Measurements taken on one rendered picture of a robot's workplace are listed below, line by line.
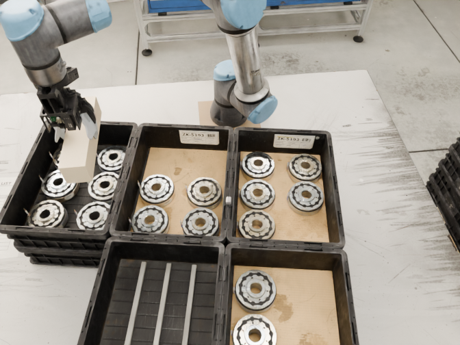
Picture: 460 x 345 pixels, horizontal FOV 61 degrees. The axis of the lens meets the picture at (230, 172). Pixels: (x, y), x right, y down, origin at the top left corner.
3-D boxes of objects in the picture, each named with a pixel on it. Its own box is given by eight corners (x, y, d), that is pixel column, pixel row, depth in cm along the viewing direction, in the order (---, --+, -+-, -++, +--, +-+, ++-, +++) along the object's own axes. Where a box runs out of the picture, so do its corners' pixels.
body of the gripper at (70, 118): (48, 135, 87) (24, 94, 77) (54, 108, 92) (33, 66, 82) (83, 132, 87) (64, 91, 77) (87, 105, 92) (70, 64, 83)
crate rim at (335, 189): (234, 131, 123) (234, 126, 121) (329, 135, 122) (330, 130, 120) (225, 246, 99) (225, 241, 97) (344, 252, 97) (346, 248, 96)
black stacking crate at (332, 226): (234, 151, 130) (234, 128, 121) (322, 155, 129) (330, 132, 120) (226, 261, 106) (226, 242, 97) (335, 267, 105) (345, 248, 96)
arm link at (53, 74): (25, 48, 79) (66, 46, 79) (34, 66, 83) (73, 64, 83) (17, 72, 74) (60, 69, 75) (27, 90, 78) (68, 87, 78)
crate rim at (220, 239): (140, 127, 124) (139, 122, 122) (233, 131, 123) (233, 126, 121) (109, 239, 100) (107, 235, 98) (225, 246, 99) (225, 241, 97)
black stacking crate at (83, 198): (59, 143, 132) (46, 120, 123) (144, 147, 131) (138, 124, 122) (13, 249, 108) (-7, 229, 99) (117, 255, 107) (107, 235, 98)
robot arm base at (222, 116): (207, 103, 156) (206, 83, 148) (244, 98, 158) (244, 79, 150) (213, 130, 147) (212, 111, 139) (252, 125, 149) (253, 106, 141)
